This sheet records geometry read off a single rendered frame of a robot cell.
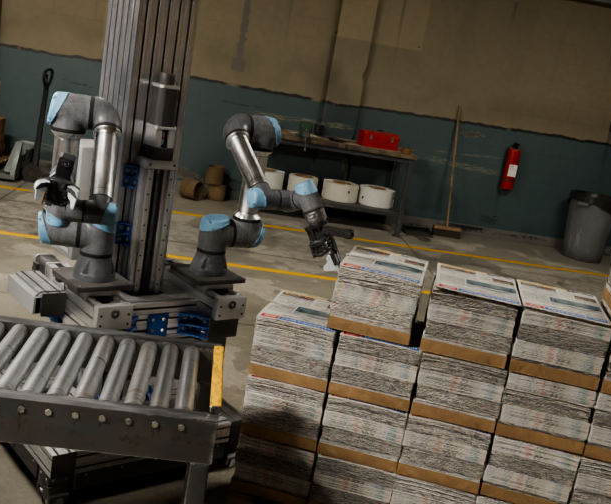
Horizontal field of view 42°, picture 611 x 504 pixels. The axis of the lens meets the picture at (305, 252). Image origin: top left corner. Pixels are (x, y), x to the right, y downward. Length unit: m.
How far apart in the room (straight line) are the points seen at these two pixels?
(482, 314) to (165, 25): 1.55
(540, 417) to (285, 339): 0.89
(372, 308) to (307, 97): 6.66
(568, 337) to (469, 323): 0.32
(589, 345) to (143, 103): 1.79
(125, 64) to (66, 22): 6.29
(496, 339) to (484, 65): 7.11
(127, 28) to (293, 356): 1.34
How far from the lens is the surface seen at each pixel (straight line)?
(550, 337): 2.73
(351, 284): 2.72
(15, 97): 9.52
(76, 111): 2.85
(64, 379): 2.22
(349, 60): 9.20
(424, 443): 2.85
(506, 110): 9.74
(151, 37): 3.09
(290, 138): 8.47
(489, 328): 2.71
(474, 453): 2.86
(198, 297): 3.21
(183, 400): 2.15
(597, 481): 2.92
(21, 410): 2.11
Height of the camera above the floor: 1.71
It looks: 13 degrees down
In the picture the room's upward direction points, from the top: 10 degrees clockwise
